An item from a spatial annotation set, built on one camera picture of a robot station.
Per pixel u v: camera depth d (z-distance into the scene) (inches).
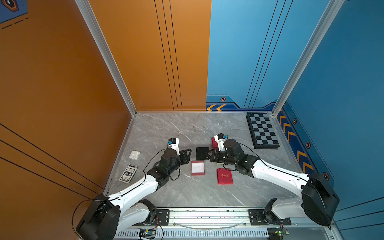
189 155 31.0
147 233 28.2
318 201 15.8
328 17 28.6
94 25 29.4
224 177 33.6
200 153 31.9
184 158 28.5
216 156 27.5
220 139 28.9
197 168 35.1
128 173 34.2
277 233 27.5
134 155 37.4
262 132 40.5
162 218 29.2
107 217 15.9
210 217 29.7
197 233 27.4
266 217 25.8
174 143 28.9
